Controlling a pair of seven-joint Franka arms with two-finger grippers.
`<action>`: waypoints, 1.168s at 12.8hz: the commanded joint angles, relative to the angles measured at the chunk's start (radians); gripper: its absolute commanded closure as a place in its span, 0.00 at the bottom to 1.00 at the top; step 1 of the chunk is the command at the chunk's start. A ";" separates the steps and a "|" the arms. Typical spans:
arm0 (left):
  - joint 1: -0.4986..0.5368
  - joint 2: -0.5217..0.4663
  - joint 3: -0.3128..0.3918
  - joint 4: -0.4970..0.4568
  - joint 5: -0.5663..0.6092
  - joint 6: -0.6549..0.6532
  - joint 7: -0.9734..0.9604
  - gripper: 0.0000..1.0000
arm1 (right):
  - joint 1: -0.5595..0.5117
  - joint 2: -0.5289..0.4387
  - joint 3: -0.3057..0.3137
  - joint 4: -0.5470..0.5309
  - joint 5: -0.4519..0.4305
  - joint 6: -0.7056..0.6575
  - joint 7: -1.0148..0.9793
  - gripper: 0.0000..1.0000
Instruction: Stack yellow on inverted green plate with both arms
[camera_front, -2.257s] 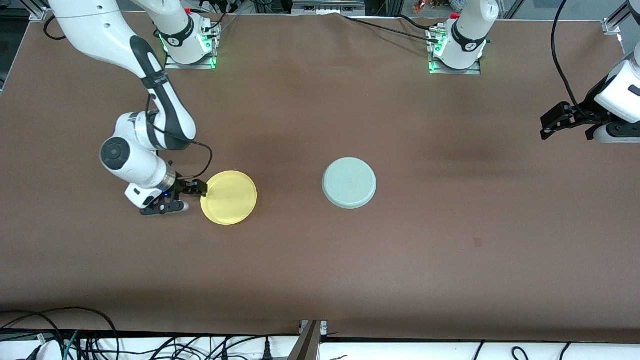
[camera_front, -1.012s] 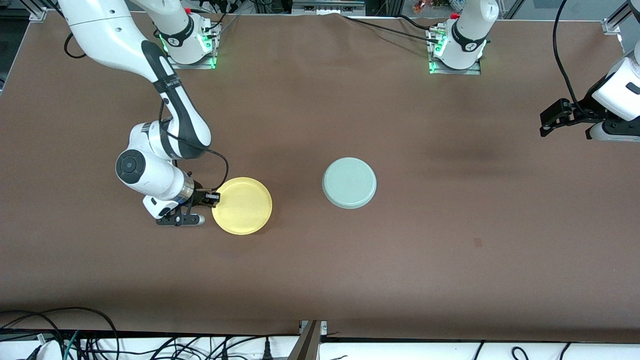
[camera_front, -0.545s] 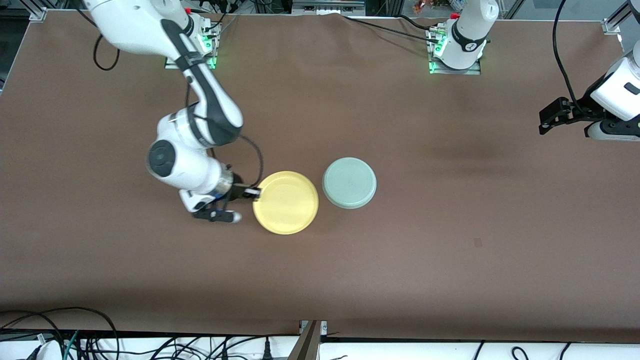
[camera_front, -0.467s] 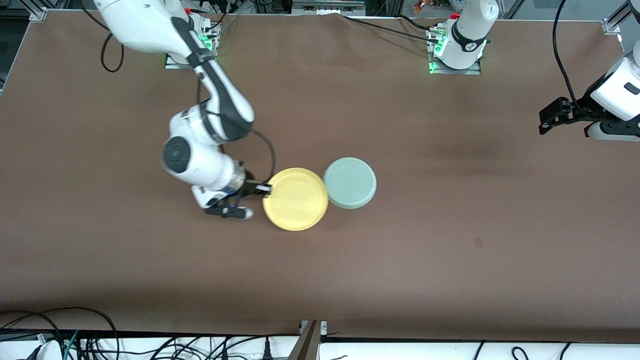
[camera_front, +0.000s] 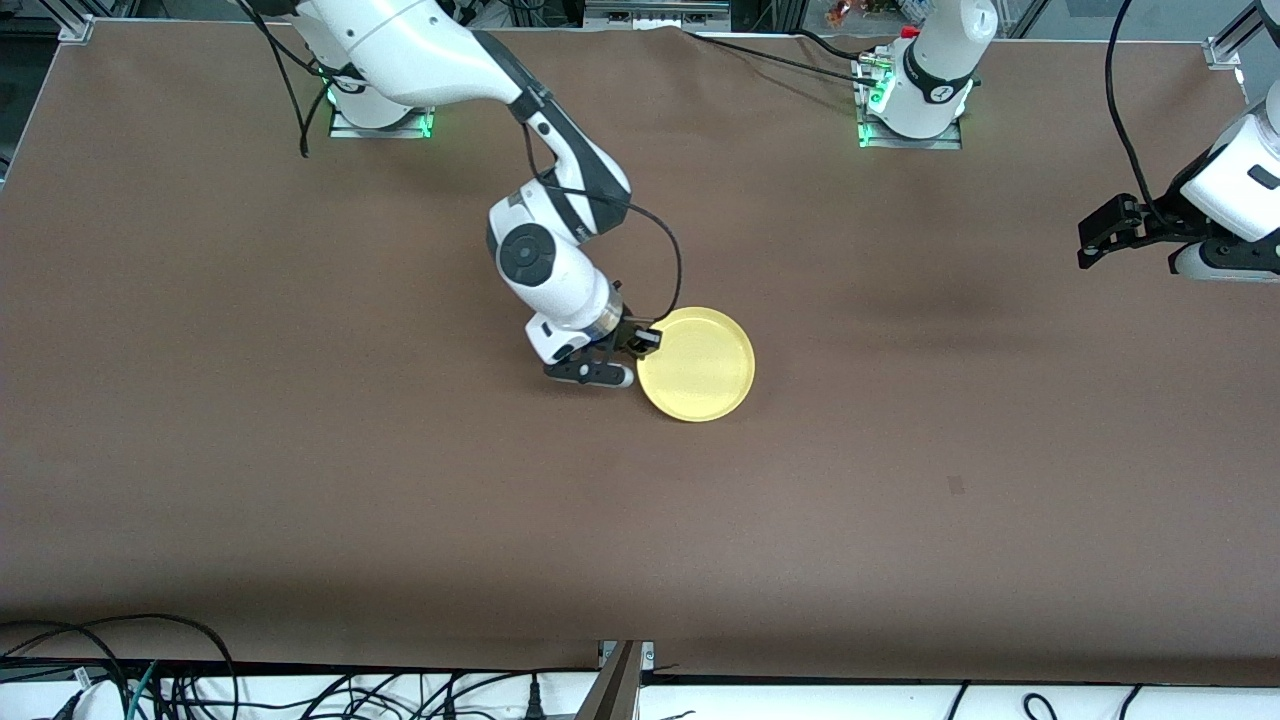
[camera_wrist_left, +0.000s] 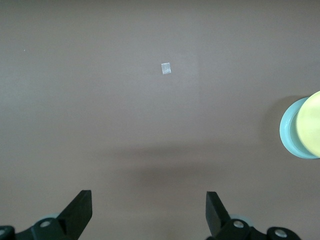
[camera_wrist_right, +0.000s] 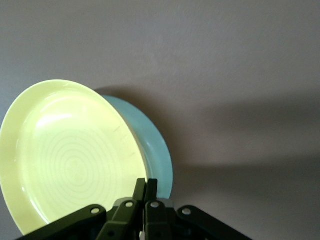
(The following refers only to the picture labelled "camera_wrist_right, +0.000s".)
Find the brown table cover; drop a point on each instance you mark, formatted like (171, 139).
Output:
(225, 50)

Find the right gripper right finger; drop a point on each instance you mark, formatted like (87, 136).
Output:
(160, 222)

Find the pale green plate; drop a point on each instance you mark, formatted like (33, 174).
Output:
(155, 150)

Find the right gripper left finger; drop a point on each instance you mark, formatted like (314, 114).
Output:
(120, 220)

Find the yellow plate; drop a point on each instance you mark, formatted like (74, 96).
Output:
(70, 155)

